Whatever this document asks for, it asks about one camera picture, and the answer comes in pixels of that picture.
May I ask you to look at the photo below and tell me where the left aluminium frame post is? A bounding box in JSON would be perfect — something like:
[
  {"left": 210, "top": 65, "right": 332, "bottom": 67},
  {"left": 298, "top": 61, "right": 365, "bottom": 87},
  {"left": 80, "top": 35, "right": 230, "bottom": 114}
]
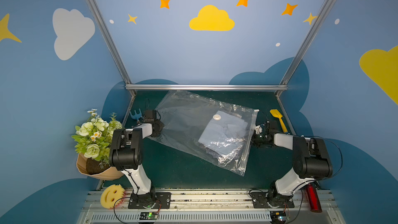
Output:
[{"left": 85, "top": 0, "right": 131, "bottom": 86}]

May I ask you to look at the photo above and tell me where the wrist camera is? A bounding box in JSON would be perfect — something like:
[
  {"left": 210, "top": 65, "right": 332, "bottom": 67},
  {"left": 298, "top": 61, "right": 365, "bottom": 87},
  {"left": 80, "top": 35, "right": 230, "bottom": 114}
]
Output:
[
  {"left": 143, "top": 110, "right": 160, "bottom": 123},
  {"left": 255, "top": 120, "right": 279, "bottom": 134}
]

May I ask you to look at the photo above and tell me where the right aluminium frame post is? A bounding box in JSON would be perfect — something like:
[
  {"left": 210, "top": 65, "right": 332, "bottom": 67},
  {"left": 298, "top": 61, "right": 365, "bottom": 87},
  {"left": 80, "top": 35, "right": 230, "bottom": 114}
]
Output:
[{"left": 279, "top": 0, "right": 337, "bottom": 90}]

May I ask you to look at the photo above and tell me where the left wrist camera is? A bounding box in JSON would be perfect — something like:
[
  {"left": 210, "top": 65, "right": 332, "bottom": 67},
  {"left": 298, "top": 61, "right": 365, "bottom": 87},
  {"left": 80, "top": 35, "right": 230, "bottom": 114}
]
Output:
[{"left": 143, "top": 110, "right": 160, "bottom": 123}]

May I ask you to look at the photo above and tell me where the yellow smiley face sponge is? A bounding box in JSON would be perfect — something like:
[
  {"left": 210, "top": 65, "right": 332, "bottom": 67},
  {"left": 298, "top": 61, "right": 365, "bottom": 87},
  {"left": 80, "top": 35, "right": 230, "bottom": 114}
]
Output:
[{"left": 100, "top": 185, "right": 125, "bottom": 209}]

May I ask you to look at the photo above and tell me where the white vacuum bag valve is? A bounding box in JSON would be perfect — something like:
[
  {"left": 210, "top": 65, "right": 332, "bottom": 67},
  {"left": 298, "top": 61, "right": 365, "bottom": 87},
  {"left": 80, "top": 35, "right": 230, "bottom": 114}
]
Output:
[{"left": 213, "top": 114, "right": 221, "bottom": 120}]

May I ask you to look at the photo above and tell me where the teal hand rake wooden handle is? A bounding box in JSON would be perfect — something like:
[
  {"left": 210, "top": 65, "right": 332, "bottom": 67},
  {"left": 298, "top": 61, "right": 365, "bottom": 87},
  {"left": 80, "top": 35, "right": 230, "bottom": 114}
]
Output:
[{"left": 130, "top": 109, "right": 142, "bottom": 121}]

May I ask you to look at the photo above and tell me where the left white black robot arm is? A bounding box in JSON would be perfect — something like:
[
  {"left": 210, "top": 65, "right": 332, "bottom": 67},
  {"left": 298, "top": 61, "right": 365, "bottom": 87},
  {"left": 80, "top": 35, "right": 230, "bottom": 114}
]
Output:
[{"left": 109, "top": 120, "right": 164, "bottom": 201}]

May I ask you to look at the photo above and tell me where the yellow toy shovel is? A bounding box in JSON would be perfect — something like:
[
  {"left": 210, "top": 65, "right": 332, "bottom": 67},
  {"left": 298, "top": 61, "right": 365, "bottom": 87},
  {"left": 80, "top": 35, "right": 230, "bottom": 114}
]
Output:
[{"left": 269, "top": 109, "right": 288, "bottom": 134}]

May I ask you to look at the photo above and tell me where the right green circuit board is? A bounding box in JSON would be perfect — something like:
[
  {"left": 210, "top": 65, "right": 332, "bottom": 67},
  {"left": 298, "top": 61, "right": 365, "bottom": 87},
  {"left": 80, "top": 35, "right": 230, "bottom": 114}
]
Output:
[{"left": 269, "top": 212, "right": 288, "bottom": 224}]

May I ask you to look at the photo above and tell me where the horizontal aluminium frame rail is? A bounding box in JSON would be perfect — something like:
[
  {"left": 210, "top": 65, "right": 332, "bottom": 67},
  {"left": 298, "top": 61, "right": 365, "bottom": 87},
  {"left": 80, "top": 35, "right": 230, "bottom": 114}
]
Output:
[{"left": 125, "top": 84, "right": 288, "bottom": 91}]

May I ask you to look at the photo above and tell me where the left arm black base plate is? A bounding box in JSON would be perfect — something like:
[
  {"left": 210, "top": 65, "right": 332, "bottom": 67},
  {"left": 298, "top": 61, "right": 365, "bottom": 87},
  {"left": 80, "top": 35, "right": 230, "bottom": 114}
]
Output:
[{"left": 128, "top": 191, "right": 172, "bottom": 209}]

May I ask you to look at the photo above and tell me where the light blue shirt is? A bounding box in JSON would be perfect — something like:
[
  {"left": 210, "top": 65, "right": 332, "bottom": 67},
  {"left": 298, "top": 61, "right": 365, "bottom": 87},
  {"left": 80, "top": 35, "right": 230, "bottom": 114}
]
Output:
[{"left": 199, "top": 111, "right": 248, "bottom": 155}]

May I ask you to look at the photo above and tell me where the red spray bottle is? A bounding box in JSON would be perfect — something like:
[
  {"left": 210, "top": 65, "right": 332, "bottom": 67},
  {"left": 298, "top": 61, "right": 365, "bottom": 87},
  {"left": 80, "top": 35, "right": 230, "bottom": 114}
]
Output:
[{"left": 305, "top": 184, "right": 322, "bottom": 213}]

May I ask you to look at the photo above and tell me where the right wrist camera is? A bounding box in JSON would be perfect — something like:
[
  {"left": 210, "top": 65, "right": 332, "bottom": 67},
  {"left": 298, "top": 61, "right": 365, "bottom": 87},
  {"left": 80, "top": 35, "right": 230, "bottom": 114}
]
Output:
[{"left": 255, "top": 120, "right": 279, "bottom": 134}]

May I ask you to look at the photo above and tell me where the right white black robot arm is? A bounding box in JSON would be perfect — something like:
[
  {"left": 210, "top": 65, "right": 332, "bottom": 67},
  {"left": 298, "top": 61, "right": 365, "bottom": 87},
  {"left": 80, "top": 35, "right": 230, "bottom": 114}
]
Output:
[{"left": 251, "top": 131, "right": 333, "bottom": 206}]

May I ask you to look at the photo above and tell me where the left green circuit board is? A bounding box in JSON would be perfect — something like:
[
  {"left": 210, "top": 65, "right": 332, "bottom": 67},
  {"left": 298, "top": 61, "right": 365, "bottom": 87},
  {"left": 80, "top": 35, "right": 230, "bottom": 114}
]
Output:
[{"left": 139, "top": 212, "right": 159, "bottom": 220}]

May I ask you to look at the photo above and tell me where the flower bouquet in paper wrap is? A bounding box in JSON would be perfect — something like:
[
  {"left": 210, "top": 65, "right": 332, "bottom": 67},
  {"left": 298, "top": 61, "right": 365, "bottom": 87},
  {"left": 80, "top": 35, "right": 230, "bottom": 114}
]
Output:
[{"left": 72, "top": 109, "right": 123, "bottom": 181}]

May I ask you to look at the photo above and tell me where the aluminium frame post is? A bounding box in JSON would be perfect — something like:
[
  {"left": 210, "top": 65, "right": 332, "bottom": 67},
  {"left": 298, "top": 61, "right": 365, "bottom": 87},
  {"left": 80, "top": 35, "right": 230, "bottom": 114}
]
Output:
[
  {"left": 85, "top": 0, "right": 131, "bottom": 86},
  {"left": 279, "top": 0, "right": 337, "bottom": 90}
]

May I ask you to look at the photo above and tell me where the clear plastic vacuum bag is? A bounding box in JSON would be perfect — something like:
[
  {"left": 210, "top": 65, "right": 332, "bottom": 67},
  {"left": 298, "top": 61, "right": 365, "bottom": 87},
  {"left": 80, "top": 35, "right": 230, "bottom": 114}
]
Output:
[{"left": 154, "top": 90, "right": 258, "bottom": 176}]

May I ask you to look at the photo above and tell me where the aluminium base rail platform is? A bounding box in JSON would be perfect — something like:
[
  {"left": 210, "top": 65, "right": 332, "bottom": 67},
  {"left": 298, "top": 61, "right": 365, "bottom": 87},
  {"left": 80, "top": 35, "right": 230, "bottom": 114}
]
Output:
[{"left": 77, "top": 189, "right": 345, "bottom": 224}]

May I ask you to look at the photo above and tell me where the green circuit board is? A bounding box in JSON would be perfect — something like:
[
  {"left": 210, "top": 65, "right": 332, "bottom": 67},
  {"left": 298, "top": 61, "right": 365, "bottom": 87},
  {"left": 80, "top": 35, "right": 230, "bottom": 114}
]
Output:
[
  {"left": 139, "top": 212, "right": 159, "bottom": 220},
  {"left": 269, "top": 212, "right": 288, "bottom": 224}
]

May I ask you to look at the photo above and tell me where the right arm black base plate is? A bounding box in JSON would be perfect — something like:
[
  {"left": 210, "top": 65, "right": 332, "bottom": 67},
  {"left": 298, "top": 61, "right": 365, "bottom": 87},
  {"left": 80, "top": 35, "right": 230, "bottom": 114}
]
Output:
[{"left": 248, "top": 190, "right": 294, "bottom": 208}]

